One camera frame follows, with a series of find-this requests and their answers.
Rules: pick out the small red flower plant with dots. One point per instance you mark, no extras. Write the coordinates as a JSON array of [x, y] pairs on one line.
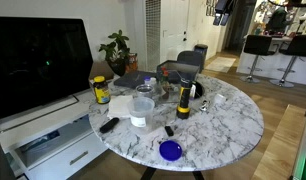
[[164, 77]]

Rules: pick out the white folded napkin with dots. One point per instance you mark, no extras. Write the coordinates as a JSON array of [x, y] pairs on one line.
[[119, 106]]

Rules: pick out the small clear plastic cup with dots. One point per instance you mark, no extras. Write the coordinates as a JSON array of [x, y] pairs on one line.
[[145, 90]]

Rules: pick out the small white bottle purple cap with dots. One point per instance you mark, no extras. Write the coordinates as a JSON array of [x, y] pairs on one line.
[[148, 80]]

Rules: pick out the white television stand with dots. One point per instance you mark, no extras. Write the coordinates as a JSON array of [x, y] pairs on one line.
[[53, 140]]

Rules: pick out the white vent grille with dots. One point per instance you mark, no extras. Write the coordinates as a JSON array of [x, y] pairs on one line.
[[153, 33]]

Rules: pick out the beige floor rug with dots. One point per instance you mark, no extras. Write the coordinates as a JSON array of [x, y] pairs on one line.
[[221, 64]]

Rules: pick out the small black rectangular block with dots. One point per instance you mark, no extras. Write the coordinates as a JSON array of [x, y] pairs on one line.
[[168, 130]]

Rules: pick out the dark green bag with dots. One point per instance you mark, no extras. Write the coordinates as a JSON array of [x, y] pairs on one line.
[[278, 18]]

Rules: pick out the small clear plastic container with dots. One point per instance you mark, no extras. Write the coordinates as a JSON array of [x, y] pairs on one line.
[[219, 99]]

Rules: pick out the vitamin bottle with yellow cap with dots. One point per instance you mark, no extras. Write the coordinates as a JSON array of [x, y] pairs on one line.
[[101, 90]]

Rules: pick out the orange patterned bag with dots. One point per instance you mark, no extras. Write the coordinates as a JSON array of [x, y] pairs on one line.
[[132, 62]]

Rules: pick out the black flat screen television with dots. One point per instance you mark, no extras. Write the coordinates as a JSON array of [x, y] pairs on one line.
[[36, 63]]

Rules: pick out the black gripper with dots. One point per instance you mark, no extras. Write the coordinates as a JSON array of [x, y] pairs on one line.
[[224, 6]]

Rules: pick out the metal post with green light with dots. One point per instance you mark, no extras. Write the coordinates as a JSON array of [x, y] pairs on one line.
[[303, 156]]

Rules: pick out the black bar stool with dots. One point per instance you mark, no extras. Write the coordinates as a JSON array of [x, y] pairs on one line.
[[298, 46], [257, 45]]

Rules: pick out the dark grey chair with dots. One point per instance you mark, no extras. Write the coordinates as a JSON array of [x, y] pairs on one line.
[[189, 57]]

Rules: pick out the dark grey flat sleeve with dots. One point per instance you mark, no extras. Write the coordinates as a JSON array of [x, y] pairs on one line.
[[136, 79]]

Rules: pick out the small metal keys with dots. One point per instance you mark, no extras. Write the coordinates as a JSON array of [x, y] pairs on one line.
[[204, 106]]

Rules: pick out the black trash can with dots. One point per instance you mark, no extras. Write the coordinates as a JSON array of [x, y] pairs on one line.
[[201, 53]]

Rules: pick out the black oblong remote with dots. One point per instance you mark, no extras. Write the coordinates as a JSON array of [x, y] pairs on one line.
[[109, 125]]

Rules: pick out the blue round lid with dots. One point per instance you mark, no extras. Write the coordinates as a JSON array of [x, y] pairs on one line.
[[170, 150]]

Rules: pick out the green potted plant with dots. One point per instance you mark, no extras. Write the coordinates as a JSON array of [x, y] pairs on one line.
[[117, 50]]

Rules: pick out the black table leg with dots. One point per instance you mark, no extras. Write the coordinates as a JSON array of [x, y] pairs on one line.
[[148, 173], [198, 175]]

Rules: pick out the black and yellow flashlight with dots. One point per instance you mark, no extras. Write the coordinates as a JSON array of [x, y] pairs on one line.
[[184, 99]]

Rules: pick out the white kitchen counter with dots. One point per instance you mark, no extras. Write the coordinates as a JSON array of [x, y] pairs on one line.
[[276, 65]]

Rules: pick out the small white tube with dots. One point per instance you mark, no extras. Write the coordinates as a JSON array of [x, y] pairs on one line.
[[192, 91]]

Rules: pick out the white door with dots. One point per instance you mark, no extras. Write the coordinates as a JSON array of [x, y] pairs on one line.
[[174, 30]]

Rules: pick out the large translucent plastic cup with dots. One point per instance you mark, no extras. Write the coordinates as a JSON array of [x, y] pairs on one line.
[[140, 111]]

